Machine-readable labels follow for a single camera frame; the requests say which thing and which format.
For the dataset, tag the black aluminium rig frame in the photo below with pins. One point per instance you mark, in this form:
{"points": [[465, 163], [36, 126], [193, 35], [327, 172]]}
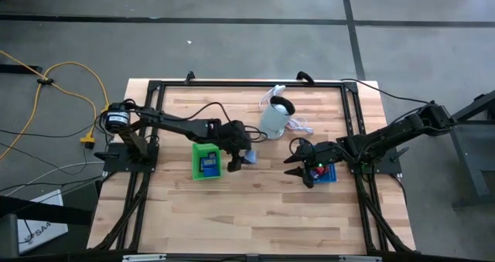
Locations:
{"points": [[251, 83]]}

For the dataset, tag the wide black bar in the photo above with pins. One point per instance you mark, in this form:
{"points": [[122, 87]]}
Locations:
{"points": [[38, 211]]}

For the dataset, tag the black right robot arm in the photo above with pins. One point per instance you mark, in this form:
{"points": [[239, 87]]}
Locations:
{"points": [[386, 136]]}

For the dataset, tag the white printed cardboard box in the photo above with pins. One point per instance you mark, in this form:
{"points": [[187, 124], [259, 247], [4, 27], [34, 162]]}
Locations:
{"points": [[42, 231]]}

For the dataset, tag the grey box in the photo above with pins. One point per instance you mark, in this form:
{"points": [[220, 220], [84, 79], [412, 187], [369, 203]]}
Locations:
{"points": [[7, 235]]}

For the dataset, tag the grey metal stand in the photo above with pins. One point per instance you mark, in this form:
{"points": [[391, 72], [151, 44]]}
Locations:
{"points": [[464, 138]]}

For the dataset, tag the light blue sticky note pad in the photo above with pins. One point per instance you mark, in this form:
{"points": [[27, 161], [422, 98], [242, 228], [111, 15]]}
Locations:
{"points": [[252, 158]]}

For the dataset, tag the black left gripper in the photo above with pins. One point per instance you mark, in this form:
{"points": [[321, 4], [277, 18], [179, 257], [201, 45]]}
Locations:
{"points": [[232, 136]]}

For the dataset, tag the black flat bar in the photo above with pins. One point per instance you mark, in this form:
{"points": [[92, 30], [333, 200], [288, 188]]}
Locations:
{"points": [[19, 68]]}

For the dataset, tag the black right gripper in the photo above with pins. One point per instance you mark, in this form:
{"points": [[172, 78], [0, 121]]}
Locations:
{"points": [[323, 154]]}

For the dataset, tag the blue-framed small digital display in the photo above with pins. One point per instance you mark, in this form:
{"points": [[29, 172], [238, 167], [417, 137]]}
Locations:
{"points": [[208, 162]]}

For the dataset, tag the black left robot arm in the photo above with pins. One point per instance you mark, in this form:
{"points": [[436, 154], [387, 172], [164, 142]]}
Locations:
{"points": [[170, 123]]}

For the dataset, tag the silver metal bracket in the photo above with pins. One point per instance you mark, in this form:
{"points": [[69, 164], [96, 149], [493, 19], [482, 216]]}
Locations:
{"points": [[359, 259], [144, 258]]}

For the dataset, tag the green plastic basket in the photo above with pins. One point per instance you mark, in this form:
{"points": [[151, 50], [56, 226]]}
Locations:
{"points": [[197, 165]]}

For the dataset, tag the white cylindrical desk lamp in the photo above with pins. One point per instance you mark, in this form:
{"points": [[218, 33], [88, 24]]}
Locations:
{"points": [[272, 123]]}

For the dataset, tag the blue plastic basket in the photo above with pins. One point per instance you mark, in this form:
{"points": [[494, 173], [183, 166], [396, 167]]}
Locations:
{"points": [[328, 177]]}

